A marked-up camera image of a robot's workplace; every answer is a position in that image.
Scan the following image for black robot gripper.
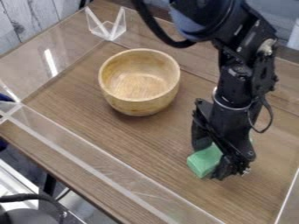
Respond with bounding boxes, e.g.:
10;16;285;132
190;99;256;180

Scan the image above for green rectangular block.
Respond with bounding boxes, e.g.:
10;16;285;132
186;143;222;179

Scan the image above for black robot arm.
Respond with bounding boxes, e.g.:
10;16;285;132
130;0;277;180

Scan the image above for light wooden bowl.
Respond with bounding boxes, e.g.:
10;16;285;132
97;48;181;116

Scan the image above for black table leg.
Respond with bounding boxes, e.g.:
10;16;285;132
42;174;57;196

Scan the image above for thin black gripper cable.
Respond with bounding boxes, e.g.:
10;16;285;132
247;95;275;135

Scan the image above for clear acrylic tray enclosure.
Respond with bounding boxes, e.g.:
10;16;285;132
0;11;299;224

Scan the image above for black cable lower left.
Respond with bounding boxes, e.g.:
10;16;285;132
0;193;65;224

